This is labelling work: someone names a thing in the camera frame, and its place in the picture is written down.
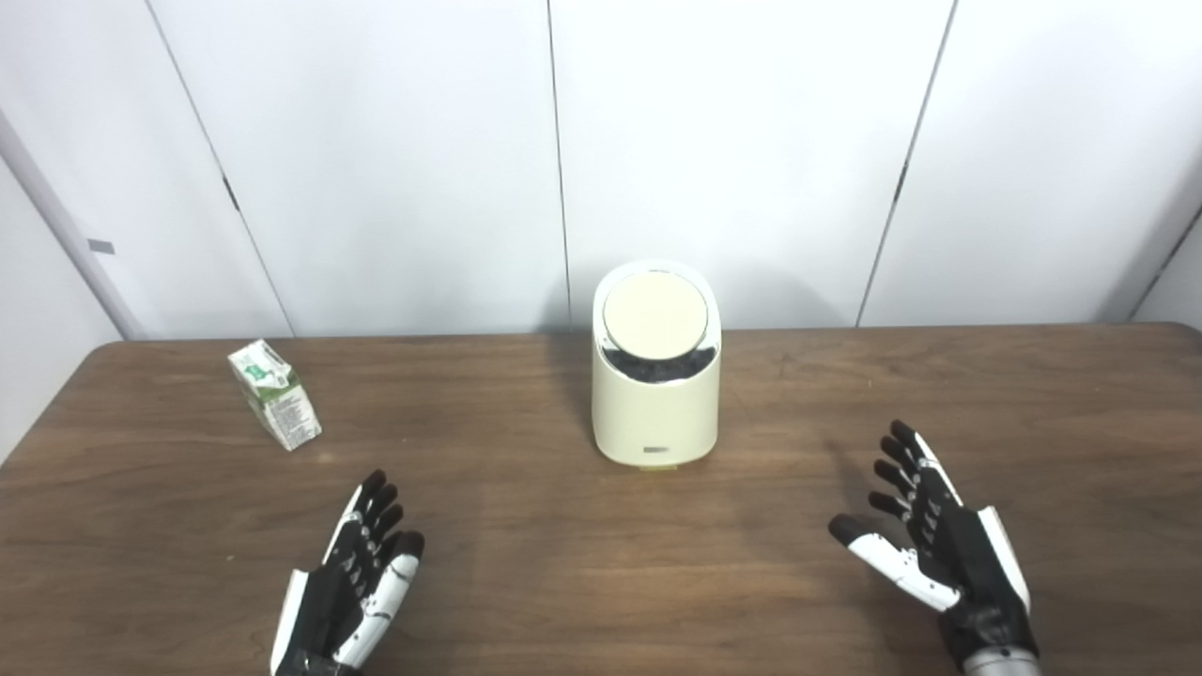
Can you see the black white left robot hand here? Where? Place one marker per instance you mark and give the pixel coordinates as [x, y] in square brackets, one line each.
[338, 601]

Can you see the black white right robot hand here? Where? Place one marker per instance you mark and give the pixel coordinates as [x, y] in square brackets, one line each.
[967, 573]

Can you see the green white milk carton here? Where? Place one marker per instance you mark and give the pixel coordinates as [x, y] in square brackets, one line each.
[280, 399]

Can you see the round cream bin lid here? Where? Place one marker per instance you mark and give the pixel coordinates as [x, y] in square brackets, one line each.
[655, 314]

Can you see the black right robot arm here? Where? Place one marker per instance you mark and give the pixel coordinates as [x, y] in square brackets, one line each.
[1000, 665]

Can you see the cream-colored bin body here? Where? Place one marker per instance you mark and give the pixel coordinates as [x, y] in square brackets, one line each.
[655, 418]

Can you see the black bin liner bag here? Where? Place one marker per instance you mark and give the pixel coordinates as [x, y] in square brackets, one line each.
[657, 370]

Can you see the black wall panel hinge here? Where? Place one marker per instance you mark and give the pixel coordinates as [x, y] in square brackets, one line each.
[231, 193]

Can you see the small grey wall tag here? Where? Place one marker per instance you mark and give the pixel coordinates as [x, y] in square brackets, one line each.
[101, 247]

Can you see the grey wall corner post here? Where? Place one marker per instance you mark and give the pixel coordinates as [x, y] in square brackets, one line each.
[66, 221]

